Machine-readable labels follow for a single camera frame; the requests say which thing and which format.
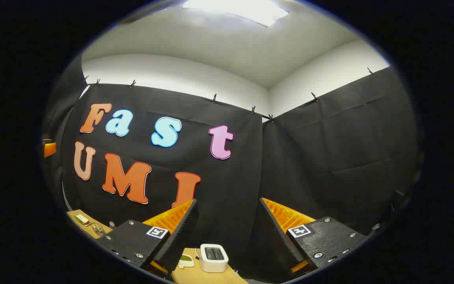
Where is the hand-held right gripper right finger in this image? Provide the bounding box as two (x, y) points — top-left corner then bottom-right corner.
(259, 197), (368, 277)

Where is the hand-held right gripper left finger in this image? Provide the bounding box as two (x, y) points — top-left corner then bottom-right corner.
(96, 199), (200, 278)

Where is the white toaster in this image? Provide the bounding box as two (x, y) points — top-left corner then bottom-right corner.
(199, 244), (229, 273)

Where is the row of black clips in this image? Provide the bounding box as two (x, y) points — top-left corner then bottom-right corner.
(83, 68), (375, 123)

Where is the ceiling light panel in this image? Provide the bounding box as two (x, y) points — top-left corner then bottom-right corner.
(182, 0), (289, 27)

